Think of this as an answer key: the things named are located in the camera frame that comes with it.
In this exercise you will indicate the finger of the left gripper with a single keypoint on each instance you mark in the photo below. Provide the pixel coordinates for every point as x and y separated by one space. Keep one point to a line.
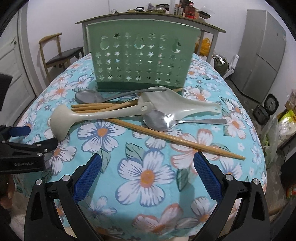
44 147
10 131

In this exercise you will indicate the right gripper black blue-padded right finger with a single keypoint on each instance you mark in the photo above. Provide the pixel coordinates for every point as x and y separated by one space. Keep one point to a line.
252 218

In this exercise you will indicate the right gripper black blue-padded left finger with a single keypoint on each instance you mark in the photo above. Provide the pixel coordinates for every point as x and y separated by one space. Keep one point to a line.
42 221

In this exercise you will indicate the cream plastic ladle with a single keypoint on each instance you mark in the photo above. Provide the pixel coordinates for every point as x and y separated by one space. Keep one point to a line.
63 118

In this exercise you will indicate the steel spoon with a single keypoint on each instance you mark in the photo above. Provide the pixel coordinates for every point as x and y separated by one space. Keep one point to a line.
90 96
161 122

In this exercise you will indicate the long wooden chopstick front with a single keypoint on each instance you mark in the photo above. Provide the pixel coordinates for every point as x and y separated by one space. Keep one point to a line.
176 140

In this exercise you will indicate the steel spoon front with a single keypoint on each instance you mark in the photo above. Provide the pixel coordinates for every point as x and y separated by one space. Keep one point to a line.
161 122

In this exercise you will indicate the cream plastic rice paddle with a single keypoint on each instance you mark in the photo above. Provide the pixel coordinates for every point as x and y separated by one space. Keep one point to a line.
169 102

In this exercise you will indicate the hand holding left gripper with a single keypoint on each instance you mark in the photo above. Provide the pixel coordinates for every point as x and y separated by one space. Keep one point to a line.
7 191

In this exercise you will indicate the white panel door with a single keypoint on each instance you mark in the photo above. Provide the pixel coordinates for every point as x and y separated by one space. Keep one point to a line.
20 92

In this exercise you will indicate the wooden chair dark seat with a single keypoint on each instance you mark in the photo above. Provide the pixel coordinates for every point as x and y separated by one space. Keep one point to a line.
62 58

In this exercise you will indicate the floral turquoise tablecloth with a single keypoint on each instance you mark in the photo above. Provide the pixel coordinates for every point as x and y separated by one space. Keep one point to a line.
149 188

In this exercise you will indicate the black rice cooker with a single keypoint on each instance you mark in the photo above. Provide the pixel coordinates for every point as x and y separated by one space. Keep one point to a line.
262 113

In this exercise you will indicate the green yellow package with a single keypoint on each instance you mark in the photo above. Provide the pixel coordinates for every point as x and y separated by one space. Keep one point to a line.
286 126

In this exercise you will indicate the green perforated utensil holder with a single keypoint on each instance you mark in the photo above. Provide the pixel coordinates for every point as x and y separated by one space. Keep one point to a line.
134 54

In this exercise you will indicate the dark green bag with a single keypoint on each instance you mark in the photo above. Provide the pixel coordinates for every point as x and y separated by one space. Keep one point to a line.
221 64

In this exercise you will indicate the yellow plastic bag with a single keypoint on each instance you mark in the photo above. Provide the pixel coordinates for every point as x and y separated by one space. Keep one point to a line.
205 47

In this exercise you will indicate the grey refrigerator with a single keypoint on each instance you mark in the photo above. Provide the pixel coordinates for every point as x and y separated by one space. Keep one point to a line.
260 54

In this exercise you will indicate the red box on table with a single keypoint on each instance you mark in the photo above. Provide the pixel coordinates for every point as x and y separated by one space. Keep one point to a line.
190 11

